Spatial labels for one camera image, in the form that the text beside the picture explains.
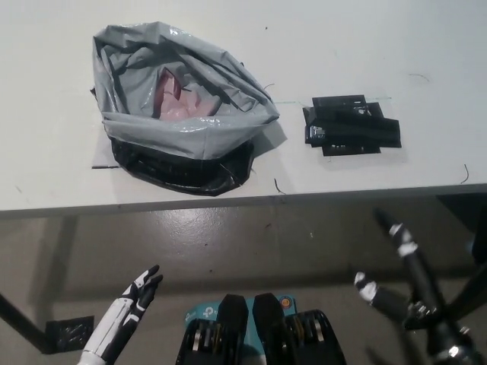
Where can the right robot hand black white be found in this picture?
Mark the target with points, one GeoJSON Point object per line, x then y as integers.
{"type": "Point", "coordinates": [414, 273]}

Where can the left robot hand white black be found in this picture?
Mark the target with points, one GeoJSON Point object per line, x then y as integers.
{"type": "Point", "coordinates": [125, 304]}

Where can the grey and black plastic bag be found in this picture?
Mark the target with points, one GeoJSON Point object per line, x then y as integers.
{"type": "Point", "coordinates": [160, 140]}

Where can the black tape patch on floor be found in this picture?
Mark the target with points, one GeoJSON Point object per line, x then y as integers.
{"type": "Point", "coordinates": [70, 331]}

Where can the black table leg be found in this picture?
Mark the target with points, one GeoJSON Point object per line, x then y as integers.
{"type": "Point", "coordinates": [19, 317]}
{"type": "Point", "coordinates": [466, 213]}

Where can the pink crumpled plastic sheet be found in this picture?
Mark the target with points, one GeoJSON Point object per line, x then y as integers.
{"type": "Point", "coordinates": [179, 102]}

